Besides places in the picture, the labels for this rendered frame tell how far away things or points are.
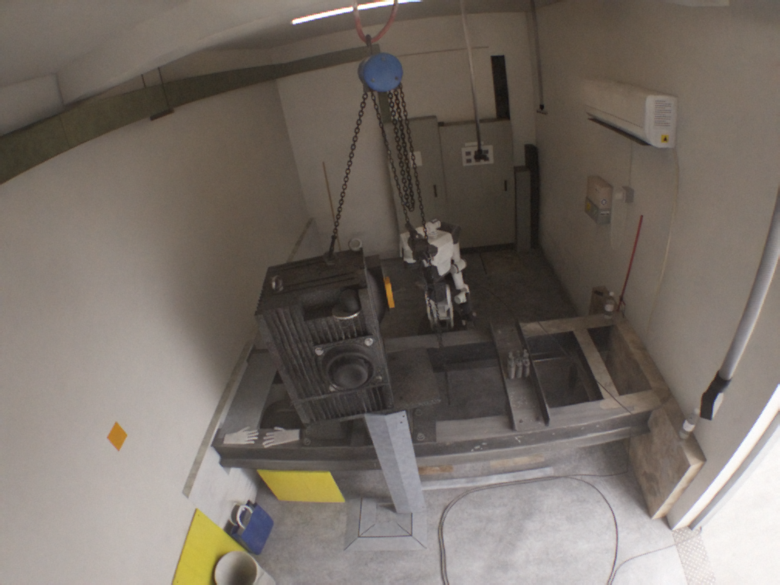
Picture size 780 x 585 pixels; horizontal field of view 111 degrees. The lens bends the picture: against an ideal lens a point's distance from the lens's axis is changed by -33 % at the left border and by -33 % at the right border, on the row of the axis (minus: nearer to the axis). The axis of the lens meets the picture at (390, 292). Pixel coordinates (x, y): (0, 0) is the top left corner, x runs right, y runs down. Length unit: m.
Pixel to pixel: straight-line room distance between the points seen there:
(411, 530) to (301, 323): 1.55
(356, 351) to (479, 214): 3.35
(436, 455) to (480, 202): 3.15
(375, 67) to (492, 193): 3.42
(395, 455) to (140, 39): 2.22
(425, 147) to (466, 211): 0.91
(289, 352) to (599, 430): 1.83
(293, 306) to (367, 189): 3.39
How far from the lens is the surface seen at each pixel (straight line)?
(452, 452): 2.43
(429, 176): 4.60
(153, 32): 1.75
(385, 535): 2.69
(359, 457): 2.49
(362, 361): 1.77
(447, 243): 2.67
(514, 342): 2.74
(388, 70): 1.54
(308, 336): 1.77
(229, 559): 2.63
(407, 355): 2.35
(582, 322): 2.97
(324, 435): 2.31
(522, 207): 4.90
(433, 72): 4.64
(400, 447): 2.07
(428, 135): 4.48
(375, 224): 5.07
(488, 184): 4.71
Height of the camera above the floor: 2.47
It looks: 33 degrees down
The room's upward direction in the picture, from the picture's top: 11 degrees counter-clockwise
